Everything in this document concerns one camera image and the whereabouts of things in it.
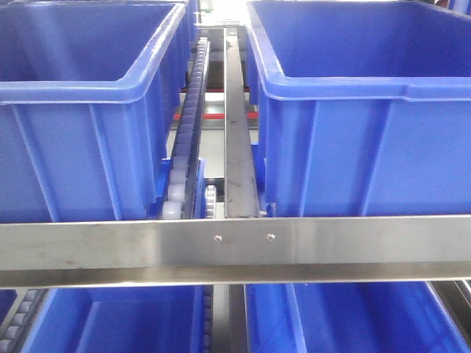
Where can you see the stainless steel shelf rack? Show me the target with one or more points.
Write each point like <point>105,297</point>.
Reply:
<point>235,251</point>

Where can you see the roller conveyor track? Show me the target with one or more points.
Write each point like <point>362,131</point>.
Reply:
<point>185,185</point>

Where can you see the blue bin upper right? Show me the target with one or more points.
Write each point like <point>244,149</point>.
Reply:
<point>364,106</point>

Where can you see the blue bin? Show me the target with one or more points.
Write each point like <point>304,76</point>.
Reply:
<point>350,317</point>
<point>364,106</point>
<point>88,93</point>
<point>142,319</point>

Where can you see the blue bin lower left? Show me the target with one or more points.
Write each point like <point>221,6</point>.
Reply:
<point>142,319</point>

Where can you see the blue bin upper left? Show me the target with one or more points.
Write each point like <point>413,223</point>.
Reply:
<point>88,93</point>

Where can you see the blue bin lower right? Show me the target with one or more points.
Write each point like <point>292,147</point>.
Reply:
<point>350,317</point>

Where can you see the steel divider rail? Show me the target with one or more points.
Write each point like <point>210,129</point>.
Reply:
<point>240,187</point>

